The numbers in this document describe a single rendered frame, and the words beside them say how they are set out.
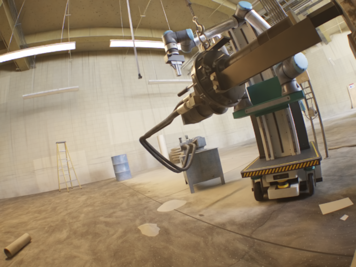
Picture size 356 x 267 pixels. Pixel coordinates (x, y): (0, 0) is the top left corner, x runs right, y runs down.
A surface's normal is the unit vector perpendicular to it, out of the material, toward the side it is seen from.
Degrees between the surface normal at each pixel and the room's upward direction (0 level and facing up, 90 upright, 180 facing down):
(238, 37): 90
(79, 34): 90
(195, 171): 90
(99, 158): 90
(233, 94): 112
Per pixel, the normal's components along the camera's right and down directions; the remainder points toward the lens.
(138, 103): 0.47, -0.19
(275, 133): -0.65, 0.09
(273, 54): -0.86, 0.16
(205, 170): 0.06, -0.11
